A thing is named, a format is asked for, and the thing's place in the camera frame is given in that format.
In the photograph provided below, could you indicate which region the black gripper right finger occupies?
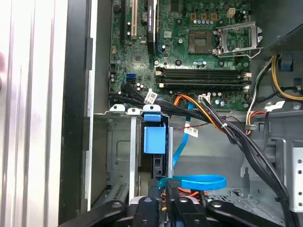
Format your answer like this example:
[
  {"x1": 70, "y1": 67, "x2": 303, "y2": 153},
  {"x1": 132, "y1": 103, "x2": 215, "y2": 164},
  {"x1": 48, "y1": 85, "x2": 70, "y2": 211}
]
[{"x1": 165, "y1": 179, "x2": 285, "y2": 227}]

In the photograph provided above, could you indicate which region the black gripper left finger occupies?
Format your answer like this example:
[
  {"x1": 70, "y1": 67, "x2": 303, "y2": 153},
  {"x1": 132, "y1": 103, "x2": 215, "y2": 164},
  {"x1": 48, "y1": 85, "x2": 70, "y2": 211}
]
[{"x1": 79, "y1": 196, "x2": 164, "y2": 227}]

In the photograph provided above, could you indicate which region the hard disk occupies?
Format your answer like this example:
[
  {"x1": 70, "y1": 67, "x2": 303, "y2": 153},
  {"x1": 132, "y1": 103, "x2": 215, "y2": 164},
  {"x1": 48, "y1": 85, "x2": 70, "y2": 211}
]
[{"x1": 141, "y1": 112, "x2": 171, "y2": 190}]

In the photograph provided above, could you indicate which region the metal disk bay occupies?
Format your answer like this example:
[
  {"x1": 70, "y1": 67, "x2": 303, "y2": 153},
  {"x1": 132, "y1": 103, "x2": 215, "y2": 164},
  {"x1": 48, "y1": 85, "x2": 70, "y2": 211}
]
[
  {"x1": 93, "y1": 104, "x2": 143, "y2": 209},
  {"x1": 127, "y1": 104, "x2": 175, "y2": 206}
]

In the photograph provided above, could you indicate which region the grey metal drive cage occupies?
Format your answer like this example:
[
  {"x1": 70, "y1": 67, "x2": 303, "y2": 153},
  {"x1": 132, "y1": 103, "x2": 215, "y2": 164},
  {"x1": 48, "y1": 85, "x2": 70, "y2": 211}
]
[{"x1": 240, "y1": 101, "x2": 303, "y2": 213}]

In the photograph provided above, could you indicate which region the black RAM slot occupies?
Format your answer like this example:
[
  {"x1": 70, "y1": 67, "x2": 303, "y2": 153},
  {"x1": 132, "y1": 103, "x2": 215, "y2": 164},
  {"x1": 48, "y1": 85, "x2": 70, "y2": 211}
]
[
  {"x1": 159, "y1": 83, "x2": 251, "y2": 90},
  {"x1": 155, "y1": 71, "x2": 251, "y2": 79},
  {"x1": 159, "y1": 79, "x2": 251, "y2": 85},
  {"x1": 155, "y1": 67, "x2": 249, "y2": 73}
]

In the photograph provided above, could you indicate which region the black open PC case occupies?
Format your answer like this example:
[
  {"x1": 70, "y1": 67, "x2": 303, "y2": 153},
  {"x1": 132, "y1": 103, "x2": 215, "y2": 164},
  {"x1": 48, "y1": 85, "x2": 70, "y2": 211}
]
[{"x1": 58, "y1": 0, "x2": 303, "y2": 227}]

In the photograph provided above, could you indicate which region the green motherboard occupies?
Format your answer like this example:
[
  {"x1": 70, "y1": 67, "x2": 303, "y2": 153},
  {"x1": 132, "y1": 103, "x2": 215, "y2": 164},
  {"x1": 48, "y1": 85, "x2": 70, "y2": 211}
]
[{"x1": 109, "y1": 0, "x2": 252, "y2": 111}]

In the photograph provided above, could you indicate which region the thin locking lever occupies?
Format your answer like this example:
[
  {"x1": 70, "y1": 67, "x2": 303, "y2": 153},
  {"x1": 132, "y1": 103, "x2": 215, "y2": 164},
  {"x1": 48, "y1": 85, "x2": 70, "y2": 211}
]
[{"x1": 217, "y1": 48, "x2": 264, "y2": 59}]

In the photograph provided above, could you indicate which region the CPU socket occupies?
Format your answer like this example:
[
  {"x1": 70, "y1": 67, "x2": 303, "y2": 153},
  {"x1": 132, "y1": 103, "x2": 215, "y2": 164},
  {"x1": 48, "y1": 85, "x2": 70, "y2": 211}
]
[{"x1": 188, "y1": 30, "x2": 213, "y2": 55}]

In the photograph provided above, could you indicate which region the metal socket cover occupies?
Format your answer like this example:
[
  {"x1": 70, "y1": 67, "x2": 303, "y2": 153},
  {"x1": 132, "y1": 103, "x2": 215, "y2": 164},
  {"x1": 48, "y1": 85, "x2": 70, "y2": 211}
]
[{"x1": 213, "y1": 21, "x2": 264, "y2": 57}]

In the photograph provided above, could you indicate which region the black expansion slot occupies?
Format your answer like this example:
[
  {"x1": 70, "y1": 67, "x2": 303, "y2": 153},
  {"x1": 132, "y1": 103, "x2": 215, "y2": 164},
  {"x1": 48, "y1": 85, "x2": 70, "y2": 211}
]
[{"x1": 120, "y1": 0, "x2": 126, "y2": 47}]

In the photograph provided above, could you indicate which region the cream expansion slot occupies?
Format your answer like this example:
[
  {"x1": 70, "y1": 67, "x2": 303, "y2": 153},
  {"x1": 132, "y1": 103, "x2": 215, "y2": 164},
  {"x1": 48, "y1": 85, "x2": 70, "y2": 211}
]
[{"x1": 131, "y1": 0, "x2": 138, "y2": 40}]

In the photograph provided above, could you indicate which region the grey power supply unit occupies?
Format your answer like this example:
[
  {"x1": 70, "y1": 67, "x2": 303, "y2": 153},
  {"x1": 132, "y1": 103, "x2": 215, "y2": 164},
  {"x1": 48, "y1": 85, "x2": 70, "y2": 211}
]
[{"x1": 264, "y1": 22, "x2": 303, "y2": 59}]

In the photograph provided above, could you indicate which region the orange red wire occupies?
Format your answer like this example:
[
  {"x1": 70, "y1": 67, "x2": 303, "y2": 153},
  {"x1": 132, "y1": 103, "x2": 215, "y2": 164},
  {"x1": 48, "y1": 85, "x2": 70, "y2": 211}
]
[{"x1": 176, "y1": 185, "x2": 208, "y2": 198}]

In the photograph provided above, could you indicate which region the blue SATA wire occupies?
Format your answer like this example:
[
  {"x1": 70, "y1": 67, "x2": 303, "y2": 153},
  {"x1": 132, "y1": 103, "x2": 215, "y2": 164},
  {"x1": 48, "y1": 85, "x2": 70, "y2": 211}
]
[{"x1": 158, "y1": 113, "x2": 227, "y2": 192}]

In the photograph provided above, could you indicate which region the black sleeved cable bundle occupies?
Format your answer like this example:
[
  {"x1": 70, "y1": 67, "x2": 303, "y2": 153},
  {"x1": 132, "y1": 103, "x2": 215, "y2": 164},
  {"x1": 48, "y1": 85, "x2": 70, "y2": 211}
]
[{"x1": 108, "y1": 84, "x2": 293, "y2": 227}]

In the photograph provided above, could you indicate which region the orange power wire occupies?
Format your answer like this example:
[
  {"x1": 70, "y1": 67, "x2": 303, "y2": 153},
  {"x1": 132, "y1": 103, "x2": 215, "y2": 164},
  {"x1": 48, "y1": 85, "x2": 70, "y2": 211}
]
[{"x1": 173, "y1": 94, "x2": 222, "y2": 130}]

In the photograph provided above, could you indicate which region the yellow black wire bundle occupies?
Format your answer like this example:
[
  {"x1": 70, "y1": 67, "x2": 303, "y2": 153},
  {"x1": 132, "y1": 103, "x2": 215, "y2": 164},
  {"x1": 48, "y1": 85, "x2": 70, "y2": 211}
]
[{"x1": 269, "y1": 54, "x2": 303, "y2": 102}]

